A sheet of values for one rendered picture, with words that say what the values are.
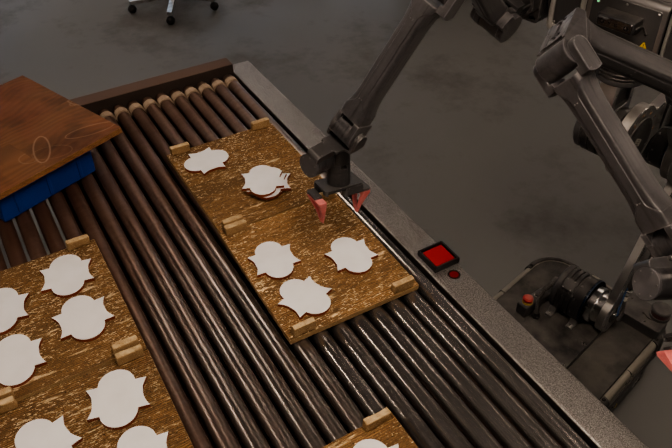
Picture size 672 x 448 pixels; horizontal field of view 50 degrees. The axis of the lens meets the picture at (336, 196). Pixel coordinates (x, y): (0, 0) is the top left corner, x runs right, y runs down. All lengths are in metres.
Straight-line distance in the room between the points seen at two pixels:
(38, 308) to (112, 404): 0.36
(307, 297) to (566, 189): 2.21
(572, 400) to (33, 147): 1.55
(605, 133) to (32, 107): 1.68
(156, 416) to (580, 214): 2.48
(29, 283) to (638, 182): 1.39
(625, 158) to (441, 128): 2.72
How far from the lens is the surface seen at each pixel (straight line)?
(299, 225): 1.93
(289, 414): 1.57
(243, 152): 2.21
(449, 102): 4.26
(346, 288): 1.76
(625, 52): 1.50
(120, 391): 1.62
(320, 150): 1.62
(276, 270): 1.79
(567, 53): 1.36
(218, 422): 1.56
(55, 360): 1.73
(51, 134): 2.24
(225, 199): 2.03
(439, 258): 1.86
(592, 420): 1.64
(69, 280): 1.88
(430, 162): 3.76
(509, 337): 1.73
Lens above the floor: 2.21
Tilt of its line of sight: 39 degrees down
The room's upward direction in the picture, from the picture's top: straight up
